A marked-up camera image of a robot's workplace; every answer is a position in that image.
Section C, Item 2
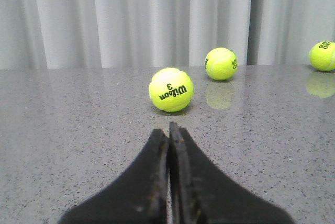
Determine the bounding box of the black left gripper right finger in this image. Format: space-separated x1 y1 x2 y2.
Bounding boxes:
169 122 294 223

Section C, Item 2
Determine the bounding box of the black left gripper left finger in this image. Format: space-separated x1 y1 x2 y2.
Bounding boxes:
59 129 168 223

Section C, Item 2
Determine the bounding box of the yellow Wilson tennis ball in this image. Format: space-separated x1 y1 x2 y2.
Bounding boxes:
149 68 194 112

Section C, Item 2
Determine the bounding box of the yellow Roland Garros tennis ball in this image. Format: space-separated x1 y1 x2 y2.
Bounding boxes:
205 47 238 81

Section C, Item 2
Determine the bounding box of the yellow tennis ball edge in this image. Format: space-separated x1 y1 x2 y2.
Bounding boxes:
309 41 334 71

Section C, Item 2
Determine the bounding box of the grey pleated curtain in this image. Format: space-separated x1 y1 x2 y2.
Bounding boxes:
1 0 334 69

